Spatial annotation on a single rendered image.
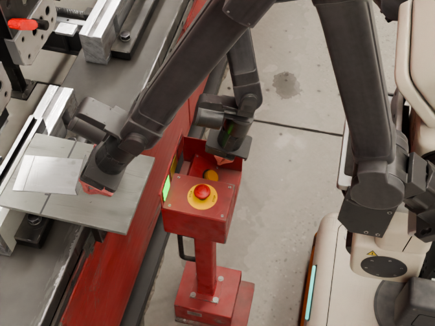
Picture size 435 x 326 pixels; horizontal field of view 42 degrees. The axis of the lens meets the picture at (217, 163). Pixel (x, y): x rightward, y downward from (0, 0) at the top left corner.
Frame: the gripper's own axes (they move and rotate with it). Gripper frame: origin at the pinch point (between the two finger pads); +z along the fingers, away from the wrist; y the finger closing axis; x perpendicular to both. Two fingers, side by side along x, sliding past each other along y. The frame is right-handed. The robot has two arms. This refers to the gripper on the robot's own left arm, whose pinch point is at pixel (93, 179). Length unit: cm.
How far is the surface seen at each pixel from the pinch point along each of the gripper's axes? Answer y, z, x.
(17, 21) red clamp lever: -9.0, -19.6, -24.7
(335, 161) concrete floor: -92, 60, 98
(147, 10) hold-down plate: -63, 15, -3
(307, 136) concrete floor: -103, 67, 87
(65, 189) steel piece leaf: 2.4, 4.3, -3.5
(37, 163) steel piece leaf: -1.9, 8.3, -10.3
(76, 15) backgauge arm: -62, 31, -19
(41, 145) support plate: -6.6, 9.2, -11.3
